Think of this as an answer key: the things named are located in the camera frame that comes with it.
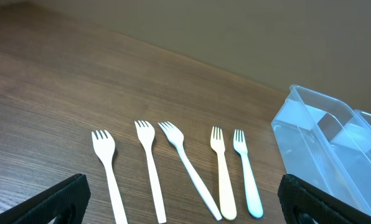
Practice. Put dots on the yellow plastic fork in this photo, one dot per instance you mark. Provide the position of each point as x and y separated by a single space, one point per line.
226 197

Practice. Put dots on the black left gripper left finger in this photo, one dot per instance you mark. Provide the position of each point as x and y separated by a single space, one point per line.
64 203

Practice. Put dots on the clear white plastic fork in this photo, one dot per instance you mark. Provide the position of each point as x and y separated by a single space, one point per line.
176 138

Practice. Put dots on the blue plastic fork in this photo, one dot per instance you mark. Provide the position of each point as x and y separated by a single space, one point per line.
254 204

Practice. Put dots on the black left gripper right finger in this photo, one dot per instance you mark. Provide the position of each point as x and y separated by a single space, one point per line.
302 203

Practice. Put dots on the clear left plastic container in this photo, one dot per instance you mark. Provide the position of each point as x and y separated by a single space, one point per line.
323 141

